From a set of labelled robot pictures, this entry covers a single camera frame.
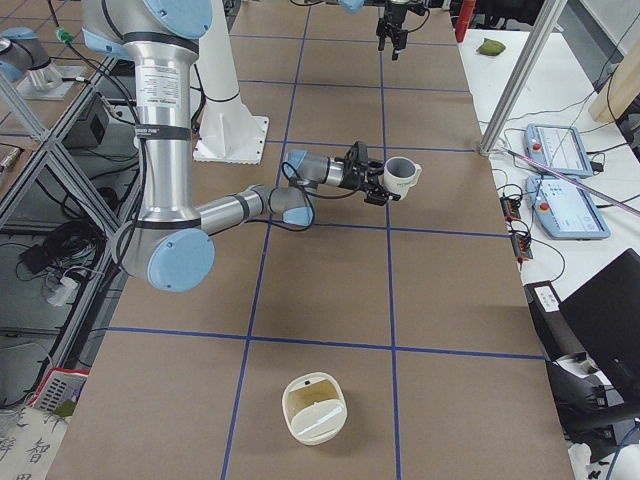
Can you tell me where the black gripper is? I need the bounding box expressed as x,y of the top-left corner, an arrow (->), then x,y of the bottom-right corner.
376,0 -> 410,61
335,141 -> 400,206

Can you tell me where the white ribbed plastic mug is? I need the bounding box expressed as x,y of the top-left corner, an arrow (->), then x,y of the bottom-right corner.
382,156 -> 422,200

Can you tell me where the green bean bag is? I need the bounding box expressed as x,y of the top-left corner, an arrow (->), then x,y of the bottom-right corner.
476,38 -> 506,57

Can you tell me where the brown table mat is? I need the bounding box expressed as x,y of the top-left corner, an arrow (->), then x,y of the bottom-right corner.
48,1 -> 573,479

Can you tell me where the left teach pendant tablet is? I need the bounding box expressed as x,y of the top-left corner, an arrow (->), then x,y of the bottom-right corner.
524,123 -> 594,178

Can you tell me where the teach pendant tablet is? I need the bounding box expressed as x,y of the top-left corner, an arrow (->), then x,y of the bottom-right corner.
524,123 -> 594,178
525,175 -> 611,240

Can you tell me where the right teach pendant tablet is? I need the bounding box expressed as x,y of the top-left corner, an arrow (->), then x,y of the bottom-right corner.
525,175 -> 611,240

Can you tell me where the silver metal rod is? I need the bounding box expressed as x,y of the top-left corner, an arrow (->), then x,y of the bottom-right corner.
497,147 -> 640,216

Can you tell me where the cream bin with swing lid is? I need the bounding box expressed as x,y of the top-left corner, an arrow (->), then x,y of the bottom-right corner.
281,372 -> 348,446

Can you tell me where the wooden block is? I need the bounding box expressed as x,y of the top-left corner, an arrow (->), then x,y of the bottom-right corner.
589,42 -> 639,122

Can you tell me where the black power adapter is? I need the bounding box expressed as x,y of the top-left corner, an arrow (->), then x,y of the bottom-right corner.
19,245 -> 52,274

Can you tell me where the white plastic basket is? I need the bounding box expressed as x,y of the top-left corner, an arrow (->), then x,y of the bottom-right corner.
27,367 -> 89,413

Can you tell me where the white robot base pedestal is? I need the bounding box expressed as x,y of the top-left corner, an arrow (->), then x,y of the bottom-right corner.
192,0 -> 269,164

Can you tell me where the aluminium frame post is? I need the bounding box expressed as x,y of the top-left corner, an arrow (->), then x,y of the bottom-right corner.
478,0 -> 567,157

